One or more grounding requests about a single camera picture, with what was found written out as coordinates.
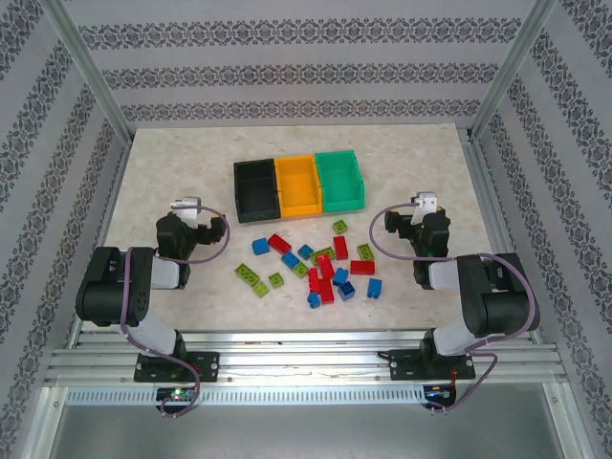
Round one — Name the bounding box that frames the black plastic bin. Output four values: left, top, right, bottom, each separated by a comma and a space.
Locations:
232, 159, 282, 225

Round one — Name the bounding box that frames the yellow plastic bin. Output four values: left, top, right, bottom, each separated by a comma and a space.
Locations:
273, 153, 322, 220

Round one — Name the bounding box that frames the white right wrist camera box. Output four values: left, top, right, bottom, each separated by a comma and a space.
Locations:
413, 192, 440, 226

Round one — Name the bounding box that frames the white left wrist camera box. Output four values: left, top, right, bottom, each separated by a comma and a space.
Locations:
168, 197, 200, 227

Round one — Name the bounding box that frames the green plastic bin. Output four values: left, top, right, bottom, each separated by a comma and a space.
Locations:
314, 148, 368, 214

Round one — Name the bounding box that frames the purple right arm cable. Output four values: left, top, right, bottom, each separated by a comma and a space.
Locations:
370, 201, 540, 417

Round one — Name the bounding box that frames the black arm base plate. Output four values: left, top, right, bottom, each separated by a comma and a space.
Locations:
389, 348, 477, 383
135, 351, 220, 383

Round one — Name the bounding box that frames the aluminium frame post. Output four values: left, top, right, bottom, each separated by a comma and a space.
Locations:
468, 0, 561, 142
40, 0, 134, 144

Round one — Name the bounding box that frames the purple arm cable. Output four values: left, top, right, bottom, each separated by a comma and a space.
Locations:
370, 201, 540, 417
119, 205, 232, 420

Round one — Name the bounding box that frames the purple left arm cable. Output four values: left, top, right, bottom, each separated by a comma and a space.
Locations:
119, 205, 232, 420

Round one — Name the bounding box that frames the slotted white cable duct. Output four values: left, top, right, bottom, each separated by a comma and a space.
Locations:
64, 384, 426, 405

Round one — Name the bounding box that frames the grey metal panel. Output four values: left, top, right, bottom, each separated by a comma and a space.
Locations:
47, 404, 565, 459

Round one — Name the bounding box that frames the aluminium table side rail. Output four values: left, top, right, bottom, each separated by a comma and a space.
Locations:
458, 126, 544, 345
66, 136, 136, 348

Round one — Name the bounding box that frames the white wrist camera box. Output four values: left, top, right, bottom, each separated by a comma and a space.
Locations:
413, 192, 440, 226
168, 197, 200, 227

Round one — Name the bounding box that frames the aluminium rail beam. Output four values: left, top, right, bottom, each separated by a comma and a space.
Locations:
45, 329, 568, 383

